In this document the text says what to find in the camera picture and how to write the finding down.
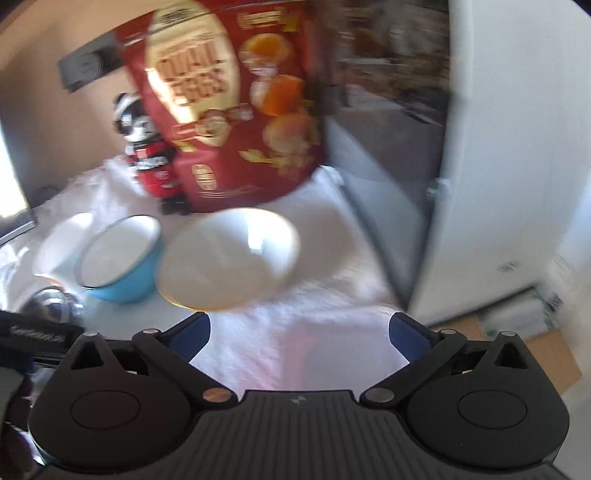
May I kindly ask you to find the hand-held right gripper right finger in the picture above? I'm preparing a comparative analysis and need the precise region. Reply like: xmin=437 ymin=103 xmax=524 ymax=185
xmin=360 ymin=312 xmax=534 ymax=408

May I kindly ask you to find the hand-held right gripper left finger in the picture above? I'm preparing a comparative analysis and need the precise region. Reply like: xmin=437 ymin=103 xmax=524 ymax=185
xmin=67 ymin=312 xmax=234 ymax=407

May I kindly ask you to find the blue plate with yellow rim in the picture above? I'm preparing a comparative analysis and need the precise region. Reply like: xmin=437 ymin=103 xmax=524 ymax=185
xmin=156 ymin=208 xmax=302 ymax=312

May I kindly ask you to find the blue bowl white inside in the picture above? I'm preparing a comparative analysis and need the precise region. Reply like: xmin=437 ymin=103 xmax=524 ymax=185
xmin=75 ymin=215 xmax=163 ymax=304

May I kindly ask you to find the small white bowl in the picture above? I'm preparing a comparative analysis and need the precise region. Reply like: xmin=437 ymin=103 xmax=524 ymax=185
xmin=32 ymin=212 xmax=95 ymax=280

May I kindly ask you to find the stainless steel bowl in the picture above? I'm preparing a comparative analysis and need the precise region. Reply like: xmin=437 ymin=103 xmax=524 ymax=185
xmin=21 ymin=285 xmax=86 ymax=326

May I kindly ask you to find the white textured tablecloth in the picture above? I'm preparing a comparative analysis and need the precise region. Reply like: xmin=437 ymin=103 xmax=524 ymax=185
xmin=0 ymin=159 xmax=407 ymax=402

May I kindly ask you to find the clear plastic wrapped package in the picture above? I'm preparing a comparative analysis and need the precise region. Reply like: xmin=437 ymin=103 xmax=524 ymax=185
xmin=480 ymin=281 xmax=566 ymax=333

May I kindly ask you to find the cardboard box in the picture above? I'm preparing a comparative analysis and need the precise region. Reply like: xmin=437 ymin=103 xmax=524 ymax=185
xmin=429 ymin=314 xmax=583 ymax=393

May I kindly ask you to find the dark flat screen monitor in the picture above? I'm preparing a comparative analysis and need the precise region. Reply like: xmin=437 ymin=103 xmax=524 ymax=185
xmin=0 ymin=122 xmax=38 ymax=247

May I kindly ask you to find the red soda bottle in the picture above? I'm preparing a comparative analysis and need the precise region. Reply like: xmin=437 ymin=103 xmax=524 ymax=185
xmin=113 ymin=92 xmax=192 ymax=217

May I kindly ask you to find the glass-sided computer case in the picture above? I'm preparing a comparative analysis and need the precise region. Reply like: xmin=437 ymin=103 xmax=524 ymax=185
xmin=321 ymin=0 xmax=455 ymax=308

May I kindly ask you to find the white door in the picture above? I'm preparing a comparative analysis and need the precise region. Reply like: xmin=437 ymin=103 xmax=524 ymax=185
xmin=411 ymin=0 xmax=591 ymax=328

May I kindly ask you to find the red snack bag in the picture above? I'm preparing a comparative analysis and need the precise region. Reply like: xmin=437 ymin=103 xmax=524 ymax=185
xmin=113 ymin=0 xmax=340 ymax=213

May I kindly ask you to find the black wall-mounted box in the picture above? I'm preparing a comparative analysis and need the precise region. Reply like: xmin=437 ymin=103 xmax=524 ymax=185
xmin=59 ymin=34 xmax=123 ymax=94

